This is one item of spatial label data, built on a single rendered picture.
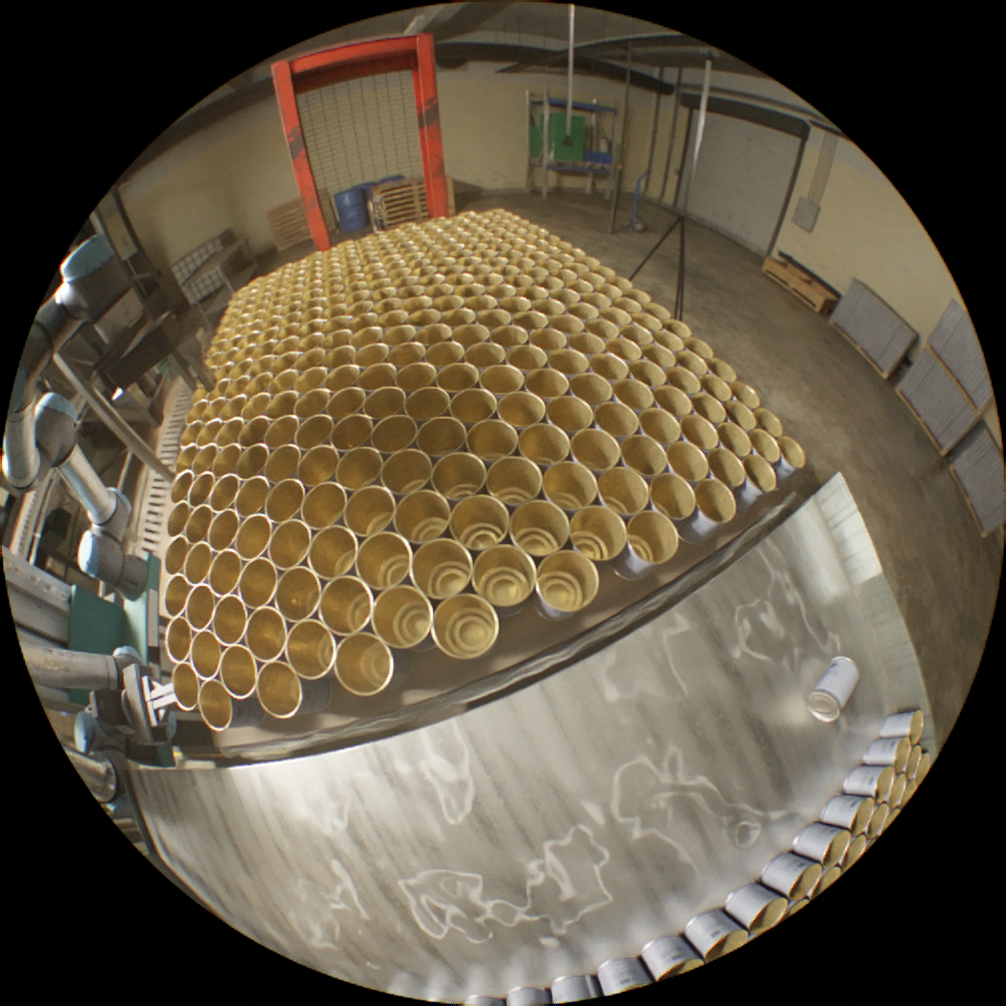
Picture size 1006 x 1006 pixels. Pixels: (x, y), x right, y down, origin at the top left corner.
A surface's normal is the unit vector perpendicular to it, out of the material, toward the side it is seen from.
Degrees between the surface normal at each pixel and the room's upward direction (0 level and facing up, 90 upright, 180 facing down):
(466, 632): 2
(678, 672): 0
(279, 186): 90
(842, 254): 90
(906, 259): 90
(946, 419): 92
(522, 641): 2
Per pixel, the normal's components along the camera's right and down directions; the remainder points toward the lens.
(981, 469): -0.92, 0.36
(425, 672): 0.00, -0.46
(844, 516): -0.99, 0.12
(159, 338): 0.40, 0.81
